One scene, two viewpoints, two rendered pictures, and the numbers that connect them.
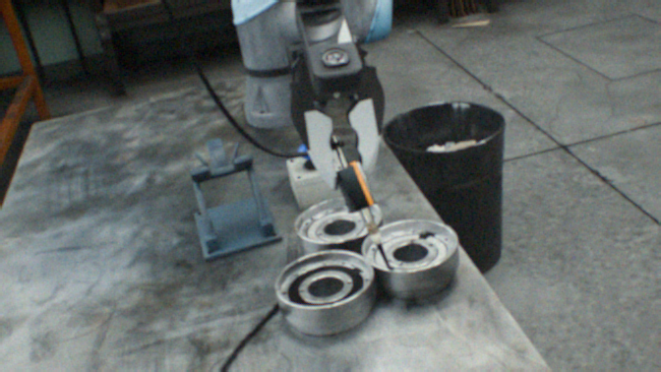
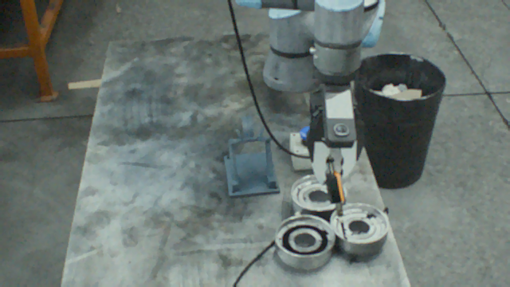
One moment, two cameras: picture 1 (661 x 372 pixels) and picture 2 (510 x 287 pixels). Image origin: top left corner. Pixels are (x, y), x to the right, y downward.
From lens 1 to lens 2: 0.42 m
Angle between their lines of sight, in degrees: 10
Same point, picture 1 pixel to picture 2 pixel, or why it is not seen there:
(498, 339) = not seen: outside the picture
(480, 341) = not seen: outside the picture
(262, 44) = (285, 36)
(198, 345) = (223, 259)
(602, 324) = (478, 244)
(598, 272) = (487, 203)
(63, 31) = not seen: outside the picture
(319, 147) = (319, 162)
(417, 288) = (358, 252)
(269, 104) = (281, 75)
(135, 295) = (185, 213)
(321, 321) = (299, 263)
